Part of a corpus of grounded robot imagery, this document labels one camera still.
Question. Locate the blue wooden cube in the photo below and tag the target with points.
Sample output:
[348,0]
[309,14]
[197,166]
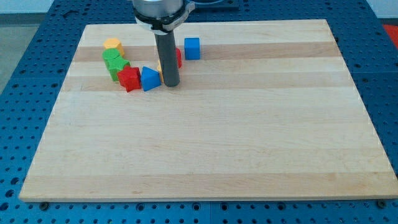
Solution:
[192,48]

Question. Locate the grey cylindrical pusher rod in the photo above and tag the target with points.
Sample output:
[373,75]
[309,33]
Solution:
[168,58]

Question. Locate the green star block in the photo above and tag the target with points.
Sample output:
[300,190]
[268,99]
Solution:
[116,65]

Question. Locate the green cylinder block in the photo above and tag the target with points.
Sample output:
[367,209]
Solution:
[110,54]

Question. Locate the yellow hexagonal block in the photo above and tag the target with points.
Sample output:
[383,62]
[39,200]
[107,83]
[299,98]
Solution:
[114,43]

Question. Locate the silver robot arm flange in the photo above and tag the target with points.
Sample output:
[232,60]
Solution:
[161,16]

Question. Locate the light wooden board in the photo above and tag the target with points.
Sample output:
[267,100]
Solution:
[269,112]

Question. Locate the red block behind rod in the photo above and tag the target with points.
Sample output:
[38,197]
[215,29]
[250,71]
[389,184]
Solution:
[179,57]

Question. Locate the blue triangular block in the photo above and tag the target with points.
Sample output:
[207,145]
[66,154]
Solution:
[150,79]

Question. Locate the yellow block behind rod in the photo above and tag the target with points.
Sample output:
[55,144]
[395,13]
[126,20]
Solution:
[159,69]

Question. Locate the red wooden block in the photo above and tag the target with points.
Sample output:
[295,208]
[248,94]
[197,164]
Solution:
[130,78]

